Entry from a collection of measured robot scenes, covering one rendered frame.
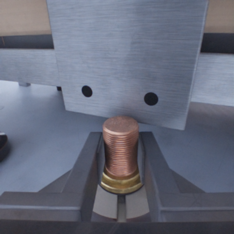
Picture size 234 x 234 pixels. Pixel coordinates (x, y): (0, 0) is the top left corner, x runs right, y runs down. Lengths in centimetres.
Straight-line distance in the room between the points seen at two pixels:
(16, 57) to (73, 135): 17
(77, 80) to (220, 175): 24
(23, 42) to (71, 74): 19
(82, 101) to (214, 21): 16
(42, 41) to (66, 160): 20
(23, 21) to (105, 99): 22
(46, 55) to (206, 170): 28
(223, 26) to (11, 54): 28
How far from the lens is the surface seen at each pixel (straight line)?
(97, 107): 16
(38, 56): 26
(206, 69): 19
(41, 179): 28
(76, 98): 17
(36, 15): 31
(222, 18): 23
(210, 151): 34
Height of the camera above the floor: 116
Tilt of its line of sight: 28 degrees up
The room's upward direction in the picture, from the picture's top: 179 degrees clockwise
